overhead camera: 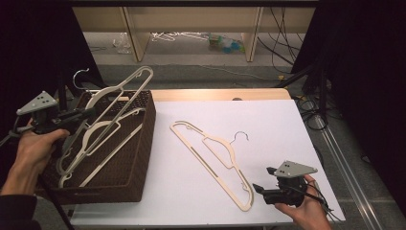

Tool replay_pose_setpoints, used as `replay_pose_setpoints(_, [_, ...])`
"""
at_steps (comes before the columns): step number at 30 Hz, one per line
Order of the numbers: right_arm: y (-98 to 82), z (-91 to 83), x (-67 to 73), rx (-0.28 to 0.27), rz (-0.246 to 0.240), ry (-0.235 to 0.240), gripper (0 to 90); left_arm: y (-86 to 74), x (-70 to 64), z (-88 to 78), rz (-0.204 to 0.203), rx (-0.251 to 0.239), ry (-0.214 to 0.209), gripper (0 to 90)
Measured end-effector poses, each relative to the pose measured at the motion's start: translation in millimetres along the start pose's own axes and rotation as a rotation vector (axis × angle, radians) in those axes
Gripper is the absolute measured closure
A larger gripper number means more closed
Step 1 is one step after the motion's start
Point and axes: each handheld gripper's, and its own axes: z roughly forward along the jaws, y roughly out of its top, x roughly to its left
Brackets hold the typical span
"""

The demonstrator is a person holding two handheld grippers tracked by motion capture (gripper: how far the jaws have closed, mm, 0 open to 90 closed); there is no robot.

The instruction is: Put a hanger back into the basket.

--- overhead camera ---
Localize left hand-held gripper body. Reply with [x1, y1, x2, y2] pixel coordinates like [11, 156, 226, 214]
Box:
[15, 90, 71, 136]

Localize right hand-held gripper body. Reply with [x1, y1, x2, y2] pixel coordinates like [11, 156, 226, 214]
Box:
[261, 160, 319, 208]

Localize cream hangers bundle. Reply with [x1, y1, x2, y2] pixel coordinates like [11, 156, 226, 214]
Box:
[169, 120, 256, 213]
[57, 65, 155, 189]

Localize beige wooden clothes hanger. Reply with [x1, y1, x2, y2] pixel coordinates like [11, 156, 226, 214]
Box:
[57, 107, 147, 189]

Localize brown woven basket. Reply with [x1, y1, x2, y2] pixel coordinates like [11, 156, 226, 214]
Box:
[34, 90, 157, 205]

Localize person's right hand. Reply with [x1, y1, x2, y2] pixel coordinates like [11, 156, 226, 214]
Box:
[275, 173, 333, 230]

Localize person's left hand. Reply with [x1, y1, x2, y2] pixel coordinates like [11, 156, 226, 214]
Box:
[12, 118, 71, 181]

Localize black curtain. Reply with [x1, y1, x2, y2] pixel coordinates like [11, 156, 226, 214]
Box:
[0, 0, 104, 190]
[291, 0, 406, 210]

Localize clear plastic bag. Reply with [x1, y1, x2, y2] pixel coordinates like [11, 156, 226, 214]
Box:
[112, 32, 132, 55]

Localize person's dark sleeve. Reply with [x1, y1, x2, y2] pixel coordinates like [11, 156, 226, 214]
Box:
[0, 194, 42, 230]

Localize white hangers on floor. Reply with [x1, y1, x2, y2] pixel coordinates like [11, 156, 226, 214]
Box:
[150, 31, 210, 42]

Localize colourful plastic items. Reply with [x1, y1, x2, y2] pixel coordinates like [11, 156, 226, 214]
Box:
[208, 33, 245, 55]

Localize beige wooden shelf unit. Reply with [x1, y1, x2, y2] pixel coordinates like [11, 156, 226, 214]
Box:
[72, 6, 317, 63]

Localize right hand-held gripper cable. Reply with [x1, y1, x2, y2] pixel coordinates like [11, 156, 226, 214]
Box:
[304, 180, 341, 223]

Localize hand-held gripper cable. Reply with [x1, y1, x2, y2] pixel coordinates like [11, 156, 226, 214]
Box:
[304, 180, 341, 223]
[0, 126, 75, 230]

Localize coiled black cables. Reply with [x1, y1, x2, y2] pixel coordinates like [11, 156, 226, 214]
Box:
[294, 94, 330, 132]

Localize metal floor rail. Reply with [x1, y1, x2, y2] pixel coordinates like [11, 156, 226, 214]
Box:
[314, 114, 385, 230]

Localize left hand-held gripper cable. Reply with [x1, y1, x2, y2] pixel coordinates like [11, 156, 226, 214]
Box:
[0, 126, 75, 230]

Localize thin pale floor cable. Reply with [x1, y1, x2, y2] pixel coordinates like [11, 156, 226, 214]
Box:
[200, 64, 288, 81]

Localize hanging black cables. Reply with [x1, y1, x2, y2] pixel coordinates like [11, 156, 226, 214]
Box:
[257, 6, 307, 75]

